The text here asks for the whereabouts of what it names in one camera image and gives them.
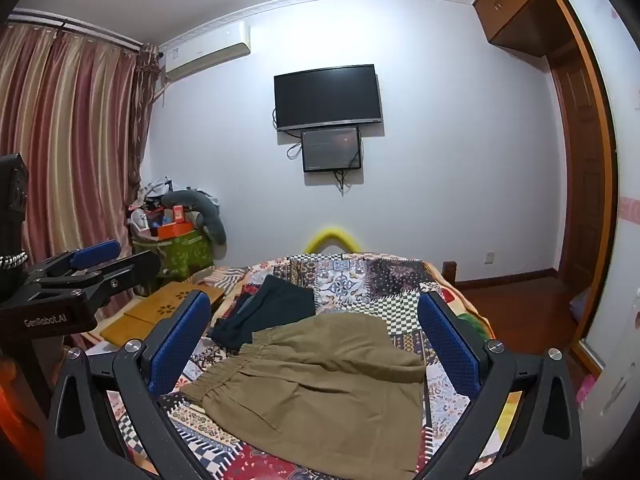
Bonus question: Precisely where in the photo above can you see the black wall television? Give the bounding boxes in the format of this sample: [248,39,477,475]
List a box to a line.
[273,64,384,132]

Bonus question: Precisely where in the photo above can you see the wooden door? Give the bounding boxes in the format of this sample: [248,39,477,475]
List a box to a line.
[549,42,610,283]

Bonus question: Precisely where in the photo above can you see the green patterned storage bag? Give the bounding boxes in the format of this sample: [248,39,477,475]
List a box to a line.
[131,232,215,281]

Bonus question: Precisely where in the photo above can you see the bamboo folding table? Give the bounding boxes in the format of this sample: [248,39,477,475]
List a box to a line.
[99,281,225,347]

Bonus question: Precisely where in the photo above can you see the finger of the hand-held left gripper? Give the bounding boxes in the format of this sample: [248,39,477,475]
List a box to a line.
[29,239,122,287]
[40,251,163,319]

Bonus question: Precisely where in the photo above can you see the striped pink curtain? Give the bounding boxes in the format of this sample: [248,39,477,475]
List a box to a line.
[0,22,166,311]

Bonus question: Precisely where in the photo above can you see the yellow foam arch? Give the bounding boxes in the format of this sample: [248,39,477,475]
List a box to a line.
[304,227,362,255]

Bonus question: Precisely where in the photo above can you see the white air conditioner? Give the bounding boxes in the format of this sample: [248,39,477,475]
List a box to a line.
[159,22,251,82]

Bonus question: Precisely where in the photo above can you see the khaki pants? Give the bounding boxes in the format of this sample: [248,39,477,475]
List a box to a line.
[179,312,427,477]

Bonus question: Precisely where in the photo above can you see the small black wall monitor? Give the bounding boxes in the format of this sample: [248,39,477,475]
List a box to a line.
[301,126,363,173]

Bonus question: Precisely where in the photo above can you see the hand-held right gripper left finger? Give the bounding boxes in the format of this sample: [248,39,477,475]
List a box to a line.
[45,290,213,480]

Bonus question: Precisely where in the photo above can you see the curtain rod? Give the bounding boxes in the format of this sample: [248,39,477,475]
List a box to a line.
[6,9,162,57]

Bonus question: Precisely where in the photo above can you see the orange box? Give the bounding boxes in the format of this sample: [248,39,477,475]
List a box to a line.
[157,222,194,241]

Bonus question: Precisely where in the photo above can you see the wooden upper cabinet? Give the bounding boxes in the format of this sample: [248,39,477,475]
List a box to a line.
[472,0,568,60]

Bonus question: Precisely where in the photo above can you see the patchwork printed blanket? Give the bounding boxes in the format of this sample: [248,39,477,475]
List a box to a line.
[85,252,496,480]

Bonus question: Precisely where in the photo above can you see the dark teal pants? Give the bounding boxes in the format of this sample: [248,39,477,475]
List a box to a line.
[210,275,317,352]

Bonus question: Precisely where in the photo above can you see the grey plush pillow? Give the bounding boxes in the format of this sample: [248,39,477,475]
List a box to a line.
[162,190,227,246]

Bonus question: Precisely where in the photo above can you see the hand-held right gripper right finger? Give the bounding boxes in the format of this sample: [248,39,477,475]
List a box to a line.
[417,290,583,480]

